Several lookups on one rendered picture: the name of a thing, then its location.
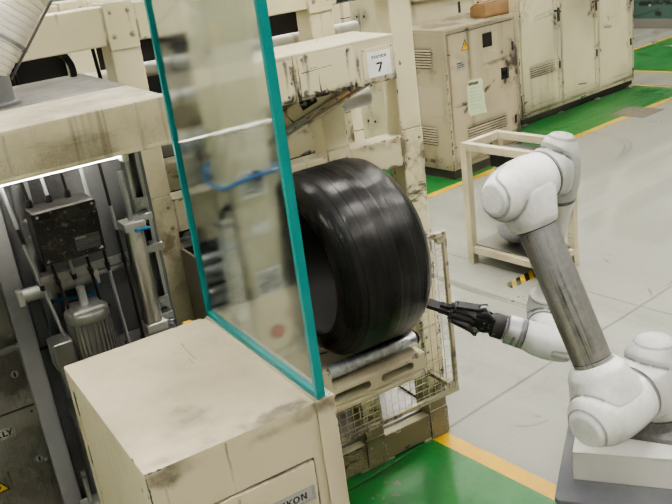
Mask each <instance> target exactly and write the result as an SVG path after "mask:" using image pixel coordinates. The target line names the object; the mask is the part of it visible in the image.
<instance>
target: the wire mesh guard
mask: <svg viewBox="0 0 672 504"><path fill-rule="evenodd" d="M441 236H442V237H443V243H441V247H439V248H441V249H442V254H440V255H442V260H443V261H442V262H443V272H444V283H445V290H443V291H445V294H446V303H448V304H452V298H451V286H450V274H449V262H448V251H447V239H446V230H441V231H438V232H435V233H432V234H429V235H427V236H426V237H427V241H430V240H433V239H434V247H435V239H436V238H438V237H441ZM439 248H436V249H439ZM436 249H434V250H435V257H432V258H436V257H437V256H436ZM440 255H438V256H440ZM432 258H431V259H432ZM444 283H442V284H444ZM447 325H448V329H449V331H447V332H449V338H447V339H449V340H450V344H449V345H450V351H449V352H451V363H452V364H450V365H452V371H450V372H452V375H453V377H451V378H453V382H454V381H455V387H456V388H453V389H451V390H450V388H449V389H448V383H447V386H446V387H447V390H444V391H442V389H444V388H446V387H444V388H442V384H441V389H440V390H441V391H442V392H440V393H438V394H436V395H434V396H431V397H429V398H427V399H425V400H423V401H420V402H418V403H416V404H414V405H412V406H410V407H407V408H405V409H403V410H401V411H400V408H402V407H400V405H399V408H398V409H399V412H396V413H394V411H396V410H398V409H396V410H394V409H393V411H392V412H393V414H392V415H390V416H388V414H389V413H387V414H385V415H387V417H386V418H383V419H381V420H379V421H377V422H375V420H376V419H378V418H376V419H375V418H374V420H372V421H374V423H373V424H370V425H369V424H368V426H366V427H364V428H362V426H363V425H365V424H363V425H362V423H361V426H359V427H361V428H362V429H359V430H357V431H356V428H355V422H356V421H358V420H356V421H354V415H356V414H358V413H359V414H360V408H359V412H358V413H356V414H354V415H352V416H353V421H354V422H352V423H354V428H355V432H353V433H351V434H349V432H350V431H352V430H354V429H352V430H350V431H349V429H348V432H346V433H348V435H346V436H344V437H342V438H340V440H341V445H342V444H344V443H346V442H348V441H350V440H352V439H355V438H357V437H359V436H361V435H363V434H365V433H367V432H370V431H372V430H374V429H376V428H378V427H380V426H383V425H385V424H387V423H389V422H391V421H393V420H396V419H398V418H400V417H402V416H404V415H406V414H408V413H411V412H413V411H415V410H417V409H419V408H421V407H424V406H426V405H428V404H430V403H432V402H434V401H436V400H439V399H441V398H443V397H445V396H447V395H449V394H452V393H454V392H456V391H458V390H460V389H459V380H458V369H457V357H456V345H455V333H454V324H453V323H451V322H449V321H448V324H447ZM449 345H447V346H449ZM448 359H450V358H448ZM448 359H446V360H448ZM446 360H444V361H445V367H444V368H445V369H446V367H448V366H450V365H448V366H446ZM445 374H446V380H445V381H447V380H449V379H451V378H449V379H447V372H446V373H445ZM445 374H443V375H445ZM443 375H441V373H440V376H439V377H440V381H441V376H443ZM440 383H442V382H440ZM440 383H438V384H440ZM438 384H436V385H438ZM436 385H434V386H435V392H433V393H436V392H437V391H436ZM398 388H400V387H397V388H396V389H397V394H398ZM430 388H431V387H429V388H427V389H429V395H431V394H433V393H431V394H430ZM396 389H394V390H396ZM427 389H425V390H427ZM394 390H392V391H394ZM425 390H423V397H422V398H424V391H425ZM407 391H409V390H407ZM407 391H404V392H403V393H404V398H405V392H407ZM389 392H391V391H389ZM389 392H387V393H389ZM387 393H385V392H384V394H383V395H384V396H385V394H387ZM403 393H401V394H403ZM418 393H420V392H418ZM418 393H416V394H417V400H416V401H418V400H420V399H422V398H420V399H418ZM416 394H414V395H416ZM398 395H400V394H398ZM398 395H396V396H398ZM414 395H412V396H414ZM429 395H427V396H429ZM396 396H394V397H396ZM412 396H409V397H411V403H413V402H412ZM394 397H392V392H391V398H390V399H392V398H394ZM409 397H407V398H409ZM407 398H405V399H407ZM405 399H403V400H405ZM398 402H400V401H399V396H398ZM398 402H396V403H398ZM396 403H394V404H396ZM411 403H409V404H411ZM394 404H393V401H392V407H393V405H394ZM409 404H407V405H409ZM407 405H406V400H405V407H406V406H407ZM385 415H383V416H385ZM368 416H369V415H368ZM368 416H365V417H367V422H368ZM383 416H381V412H380V417H379V418H381V417H383ZM365 417H363V418H365ZM363 418H361V415H360V419H359V420H360V421H361V419H363ZM372 421H370V422H372ZM370 422H368V423H370ZM352 423H350V424H352ZM350 424H348V422H347V425H345V426H347V428H348V425H350ZM345 426H343V427H345ZM343 427H341V423H340V428H339V429H341V428H343ZM359 427H357V428H359ZM346 433H344V434H346Z"/></svg>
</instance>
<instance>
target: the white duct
mask: <svg viewBox="0 0 672 504"><path fill-rule="evenodd" d="M46 3H47V0H0V75H2V76H7V74H8V75H10V74H11V72H12V69H13V68H14V66H15V63H16V62H17V60H18V58H19V56H20V54H21V52H22V51H24V49H25V47H24V46H25V45H26V42H27V41H26V40H28V39H29V37H30V34H31V33H32V31H33V30H32V29H33V28H34V27H35V25H36V24H35V23H37V21H38V19H39V18H38V17H40V15H41V13H42V12H41V11H43V9H44V6H45V5H46Z"/></svg>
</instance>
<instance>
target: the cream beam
mask: <svg viewBox="0 0 672 504"><path fill-rule="evenodd" d="M388 48H390V57H391V67H392V73H390V74H386V75H382V76H378V77H373V78H369V72H368V63H367V54H366V53H370V52H374V51H379V50H383V49H388ZM274 54H275V60H276V67H277V74H278V81H279V87H280V94H281V101H282V106H284V105H288V104H292V103H297V102H301V101H305V100H309V99H313V98H317V97H322V96H326V95H330V94H334V93H338V92H342V91H346V90H351V89H355V88H359V87H363V86H367V85H371V84H376V83H380V82H384V81H388V80H392V79H396V78H397V72H396V62H395V52H394V42H393V34H388V33H371V32H353V31H351V32H347V33H342V34H337V35H332V36H327V37H322V38H317V39H312V40H307V41H302V42H297V43H293V44H288V45H283V46H278V47H274Z"/></svg>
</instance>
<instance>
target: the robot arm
mask: <svg viewBox="0 0 672 504"><path fill-rule="evenodd" d="M580 175H581V154H580V149H579V145H578V142H577V139H575V137H574V135H573V134H571V133H568V132H563V131H554V132H551V133H550V134H548V135H547V136H546V137H545V138H544V139H543V140H542V142H541V145H540V148H537V149H536V150H534V151H533V152H531V153H529V154H524V155H521V156H519V157H516V158H514V159H512V160H510V161H508V162H506V163H505V164H503V165H501V166H500V167H498V168H497V169H496V170H494V171H493V172H492V173H491V174H490V175H489V176H488V178H487V179H486V180H485V182H484V183H483V185H482V188H481V191H480V199H481V204H482V206H483V209H484V210H485V212H486V213H487V214H488V215H489V216H490V217H492V218H493V219H495V220H497V221H500V222H503V223H504V224H505V225H506V226H507V227H508V229H509V230H510V231H511V232H512V233H513V234H515V235H519V237H520V240H521V242H522V245H523V247H524V249H525V252H526V254H527V257H528V259H529V261H530V264H531V266H532V269H533V271H534V273H535V276H536V278H537V281H538V283H537V286H536V287H534V288H532V289H531V291H530V294H529V298H528V301H527V308H526V310H527V319H525V318H521V317H518V316H515V315H510V316H509V317H508V316H507V315H504V314H501V313H498V312H497V313H495V314H494V313H492V312H491V311H489V310H488V304H475V303H469V302H462V301H455V303H454V302H452V304H448V303H445V302H440V301H437V300H434V299H431V298H429V301H428V304H427V307H426V308H427V309H430V310H433V311H436V312H438V313H441V314H444V315H447V316H448V317H447V319H449V320H448V321H449V322H451V323H453V324H454V325H456V326H458V327H460V328H462V329H464V330H466V331H468V332H470V333H471V334H472V335H473V336H476V335H477V333H479V332H481V333H488V334H489V336H490V337H493V338H496V339H499V340H500V339H501V338H502V343H504V344H507V345H510V346H513V347H515V348H519V349H521V350H523V351H525V352H526V353H528V354H530V355H532V356H535V357H538V358H541V359H544V360H548V361H554V362H568V361H569V360H571V362H572V365H573V367H572V368H571V370H570V373H569V376H568V384H569V398H570V403H569V405H568V408H567V421H568V425H569V427H570V429H571V431H572V433H573V435H574V436H575V437H576V438H577V439H578V440H579V441H580V442H581V443H583V444H585V445H587V446H590V447H610V446H616V445H619V444H621V443H623V442H625V441H627V440H629V439H633V440H640V441H647V442H653V443H660V444H666V445H672V337H671V336H670V335H668V334H665V333H662V332H656V331H648V332H643V333H641V334H639V335H637V336H635V337H634V338H633V339H632V340H631V341H630V342H629V343H628V345H627V346H626V348H625V350H624V356H622V358H621V357H619V356H618V355H616V354H614V353H611V351H610V349H609V346H608V344H607V341H606V339H605V336H604V334H603V332H602V329H601V327H600V324H599V322H598V320H597V317H596V315H595V312H594V310H593V307H592V305H591V303H590V300H589V298H588V295H587V293H586V291H585V288H584V286H583V283H582V281H581V278H580V276H579V274H578V271H577V269H576V266H575V264H574V262H573V259H572V257H571V254H570V252H569V250H568V247H567V245H566V242H565V235H566V231H567V227H568V223H569V220H570V217H571V213H572V210H573V207H574V204H575V202H576V197H577V192H578V188H579V184H580ZM475 315H476V316H475Z"/></svg>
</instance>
